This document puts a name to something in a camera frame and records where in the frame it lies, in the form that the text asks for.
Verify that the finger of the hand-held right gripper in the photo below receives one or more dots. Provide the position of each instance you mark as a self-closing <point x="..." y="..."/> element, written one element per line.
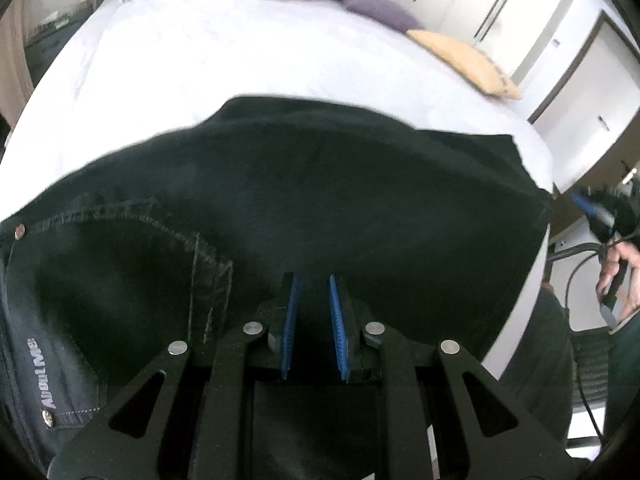
<point x="595" y="212"/>

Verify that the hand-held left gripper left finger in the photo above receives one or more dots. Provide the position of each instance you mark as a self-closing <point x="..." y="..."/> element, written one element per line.
<point x="290" y="327"/>

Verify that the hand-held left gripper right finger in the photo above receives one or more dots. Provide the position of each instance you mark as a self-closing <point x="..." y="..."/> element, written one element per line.
<point x="340" y="330"/>

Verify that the black pants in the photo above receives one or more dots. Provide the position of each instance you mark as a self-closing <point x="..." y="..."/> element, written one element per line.
<point x="325" y="185"/>

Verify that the person's right hand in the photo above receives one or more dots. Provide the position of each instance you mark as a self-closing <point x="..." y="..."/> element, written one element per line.
<point x="617" y="270"/>

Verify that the white brown-framed cabinet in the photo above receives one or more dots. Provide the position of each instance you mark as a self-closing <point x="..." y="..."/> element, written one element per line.
<point x="595" y="90"/>

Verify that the person's leg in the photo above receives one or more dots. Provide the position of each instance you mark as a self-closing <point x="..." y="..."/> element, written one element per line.
<point x="540" y="350"/>

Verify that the black mesh chair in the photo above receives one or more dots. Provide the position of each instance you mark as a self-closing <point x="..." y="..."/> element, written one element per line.
<point x="590" y="365"/>

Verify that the yellow pillow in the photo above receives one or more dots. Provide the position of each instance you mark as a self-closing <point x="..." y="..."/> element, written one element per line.
<point x="465" y="57"/>

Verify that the white wardrobe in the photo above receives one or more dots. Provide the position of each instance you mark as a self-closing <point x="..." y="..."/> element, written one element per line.
<point x="550" y="0"/>

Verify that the purple pillow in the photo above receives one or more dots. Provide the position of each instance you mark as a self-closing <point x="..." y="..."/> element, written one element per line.
<point x="385" y="10"/>

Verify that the dark bedside object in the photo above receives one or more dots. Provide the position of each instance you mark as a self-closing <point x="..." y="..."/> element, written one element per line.
<point x="55" y="50"/>

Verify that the beige curtain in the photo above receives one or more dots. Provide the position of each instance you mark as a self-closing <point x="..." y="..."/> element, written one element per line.
<point x="12" y="60"/>

